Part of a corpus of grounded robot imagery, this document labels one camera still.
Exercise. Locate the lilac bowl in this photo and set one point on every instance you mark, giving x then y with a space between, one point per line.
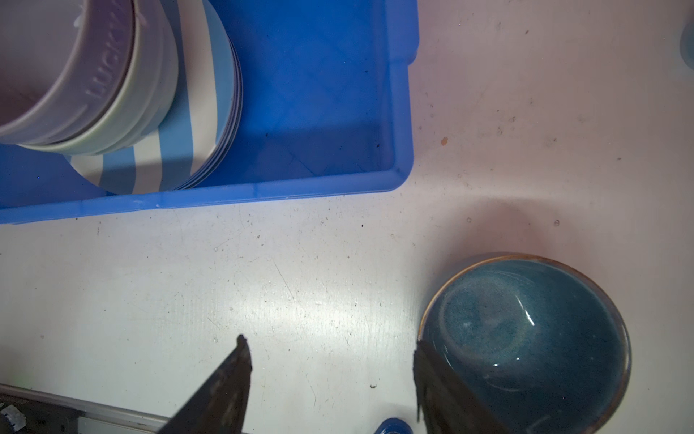
62 64

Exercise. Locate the dark blue bowl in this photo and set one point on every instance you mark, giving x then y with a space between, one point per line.
538 343

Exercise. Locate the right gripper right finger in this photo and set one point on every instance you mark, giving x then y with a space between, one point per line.
443 400

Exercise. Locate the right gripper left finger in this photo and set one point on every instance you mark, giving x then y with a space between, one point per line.
220 404

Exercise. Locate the blue striped plate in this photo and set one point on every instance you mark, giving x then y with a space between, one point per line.
230 131
189 134

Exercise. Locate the blue tape roll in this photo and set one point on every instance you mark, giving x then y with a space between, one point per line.
687 45

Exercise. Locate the blue plastic bin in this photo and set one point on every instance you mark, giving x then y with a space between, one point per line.
326 111

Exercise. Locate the blue black handheld tool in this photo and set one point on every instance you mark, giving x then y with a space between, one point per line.
394 426

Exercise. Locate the light green bowl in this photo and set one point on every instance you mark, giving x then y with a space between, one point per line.
145 96

